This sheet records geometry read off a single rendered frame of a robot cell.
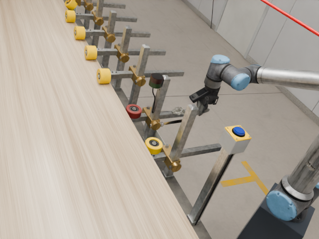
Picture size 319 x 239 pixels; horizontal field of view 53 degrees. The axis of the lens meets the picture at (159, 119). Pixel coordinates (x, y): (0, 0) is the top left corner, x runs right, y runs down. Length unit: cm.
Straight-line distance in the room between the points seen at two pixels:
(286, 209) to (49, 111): 115
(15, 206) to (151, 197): 46
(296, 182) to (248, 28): 373
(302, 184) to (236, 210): 111
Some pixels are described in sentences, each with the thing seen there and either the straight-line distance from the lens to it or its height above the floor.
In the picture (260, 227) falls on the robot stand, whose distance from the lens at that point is 193.
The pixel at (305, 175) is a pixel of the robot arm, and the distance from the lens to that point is 152.
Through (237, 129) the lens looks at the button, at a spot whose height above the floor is 123.
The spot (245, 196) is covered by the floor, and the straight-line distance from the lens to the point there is 273.
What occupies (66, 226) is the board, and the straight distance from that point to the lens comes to 111.
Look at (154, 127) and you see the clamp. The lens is 160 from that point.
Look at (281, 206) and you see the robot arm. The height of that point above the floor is 80.
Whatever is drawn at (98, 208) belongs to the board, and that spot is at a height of 90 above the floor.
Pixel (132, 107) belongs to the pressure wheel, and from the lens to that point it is 159.
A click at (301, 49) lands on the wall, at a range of 434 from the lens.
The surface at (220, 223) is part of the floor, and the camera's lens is 245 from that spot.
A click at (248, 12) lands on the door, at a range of 512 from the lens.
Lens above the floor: 183
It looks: 36 degrees down
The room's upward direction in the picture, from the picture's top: 17 degrees clockwise
